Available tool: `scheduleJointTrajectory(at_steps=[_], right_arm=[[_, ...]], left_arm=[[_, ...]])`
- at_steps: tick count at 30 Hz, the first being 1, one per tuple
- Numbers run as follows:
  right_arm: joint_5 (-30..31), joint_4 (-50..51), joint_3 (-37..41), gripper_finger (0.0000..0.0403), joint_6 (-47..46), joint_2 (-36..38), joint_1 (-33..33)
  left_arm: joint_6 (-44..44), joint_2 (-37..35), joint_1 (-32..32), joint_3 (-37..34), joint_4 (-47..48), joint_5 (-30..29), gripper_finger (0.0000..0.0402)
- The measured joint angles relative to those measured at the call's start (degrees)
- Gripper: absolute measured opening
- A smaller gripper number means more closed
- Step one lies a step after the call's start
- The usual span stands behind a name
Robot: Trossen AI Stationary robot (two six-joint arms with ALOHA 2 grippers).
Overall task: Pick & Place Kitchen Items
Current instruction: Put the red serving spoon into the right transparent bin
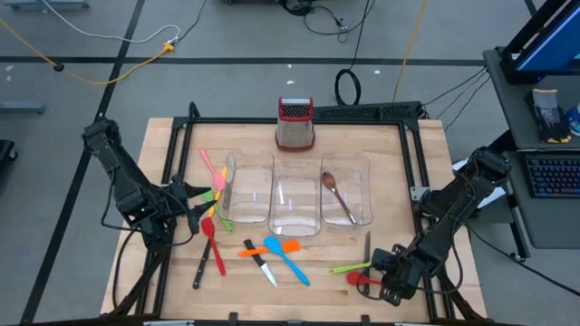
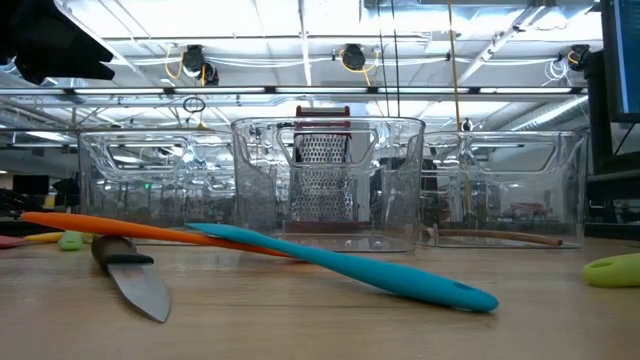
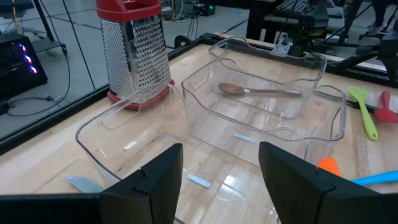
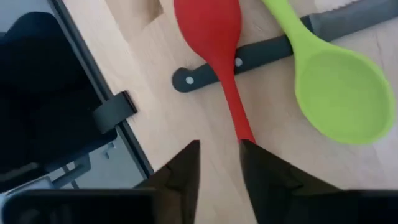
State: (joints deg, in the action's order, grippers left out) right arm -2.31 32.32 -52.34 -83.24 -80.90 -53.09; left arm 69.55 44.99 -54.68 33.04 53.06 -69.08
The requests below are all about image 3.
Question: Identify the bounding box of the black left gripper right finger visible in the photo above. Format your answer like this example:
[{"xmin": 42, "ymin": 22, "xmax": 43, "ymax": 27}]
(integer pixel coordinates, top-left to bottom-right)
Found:
[{"xmin": 258, "ymin": 141, "xmax": 364, "ymax": 224}]

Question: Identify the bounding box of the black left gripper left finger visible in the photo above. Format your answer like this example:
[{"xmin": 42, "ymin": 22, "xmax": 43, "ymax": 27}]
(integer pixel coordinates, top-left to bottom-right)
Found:
[{"xmin": 99, "ymin": 142, "xmax": 184, "ymax": 224}]

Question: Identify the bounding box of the orange silicone spatula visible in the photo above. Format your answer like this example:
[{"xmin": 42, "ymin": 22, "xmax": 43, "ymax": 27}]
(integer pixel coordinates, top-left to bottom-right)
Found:
[{"xmin": 316, "ymin": 157, "xmax": 342, "ymax": 178}]

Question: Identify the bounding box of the clear plastic bin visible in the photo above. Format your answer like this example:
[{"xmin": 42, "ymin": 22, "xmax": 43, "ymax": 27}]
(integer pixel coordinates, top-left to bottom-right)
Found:
[
  {"xmin": 208, "ymin": 36, "xmax": 328, "ymax": 121},
  {"xmin": 75, "ymin": 82, "xmax": 312, "ymax": 224},
  {"xmin": 182, "ymin": 57, "xmax": 348, "ymax": 170}
]

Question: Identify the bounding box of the blue silicone spatula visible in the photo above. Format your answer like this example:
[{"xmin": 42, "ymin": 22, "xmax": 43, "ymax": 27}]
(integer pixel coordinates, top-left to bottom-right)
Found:
[{"xmin": 351, "ymin": 169, "xmax": 398, "ymax": 187}]

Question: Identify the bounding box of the lime green silicone spoon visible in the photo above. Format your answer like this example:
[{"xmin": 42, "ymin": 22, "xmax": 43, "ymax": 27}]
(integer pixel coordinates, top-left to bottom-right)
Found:
[{"xmin": 348, "ymin": 85, "xmax": 379, "ymax": 142}]

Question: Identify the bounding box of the red silicone spoon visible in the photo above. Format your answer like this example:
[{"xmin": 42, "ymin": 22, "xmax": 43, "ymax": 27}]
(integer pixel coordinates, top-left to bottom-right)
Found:
[{"xmin": 374, "ymin": 90, "xmax": 398, "ymax": 124}]

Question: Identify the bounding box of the brown wooden spoon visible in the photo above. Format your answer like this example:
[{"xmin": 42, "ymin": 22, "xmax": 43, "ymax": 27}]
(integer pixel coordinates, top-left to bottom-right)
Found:
[{"xmin": 218, "ymin": 82, "xmax": 303, "ymax": 98}]

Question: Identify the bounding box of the red and metal box grater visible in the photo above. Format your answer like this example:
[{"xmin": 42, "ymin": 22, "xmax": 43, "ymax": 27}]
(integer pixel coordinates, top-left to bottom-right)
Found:
[{"xmin": 96, "ymin": 0, "xmax": 175, "ymax": 111}]

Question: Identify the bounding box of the grey equipment cart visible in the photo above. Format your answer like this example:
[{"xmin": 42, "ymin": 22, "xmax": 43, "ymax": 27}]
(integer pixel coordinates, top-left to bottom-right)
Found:
[{"xmin": 245, "ymin": 0, "xmax": 343, "ymax": 41}]

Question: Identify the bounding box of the black computer tower with lights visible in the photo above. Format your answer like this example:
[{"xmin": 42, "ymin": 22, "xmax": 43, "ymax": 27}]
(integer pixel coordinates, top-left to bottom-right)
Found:
[{"xmin": 0, "ymin": 32, "xmax": 49, "ymax": 100}]

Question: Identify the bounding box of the black rolling stand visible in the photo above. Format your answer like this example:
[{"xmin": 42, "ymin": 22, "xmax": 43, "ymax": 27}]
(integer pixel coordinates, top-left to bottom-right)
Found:
[{"xmin": 0, "ymin": 0, "xmax": 68, "ymax": 55}]

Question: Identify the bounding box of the person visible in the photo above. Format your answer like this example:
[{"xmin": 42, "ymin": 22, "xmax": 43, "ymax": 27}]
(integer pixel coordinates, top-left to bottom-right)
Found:
[{"xmin": 368, "ymin": 0, "xmax": 398, "ymax": 37}]

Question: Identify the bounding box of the black floor cable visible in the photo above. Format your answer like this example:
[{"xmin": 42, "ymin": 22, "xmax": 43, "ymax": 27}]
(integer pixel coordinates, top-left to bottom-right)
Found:
[{"xmin": 6, "ymin": 52, "xmax": 73, "ymax": 118}]

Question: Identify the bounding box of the grey metal bracket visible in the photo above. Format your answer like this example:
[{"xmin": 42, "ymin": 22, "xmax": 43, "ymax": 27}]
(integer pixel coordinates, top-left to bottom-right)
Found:
[{"xmin": 272, "ymin": 34, "xmax": 294, "ymax": 57}]

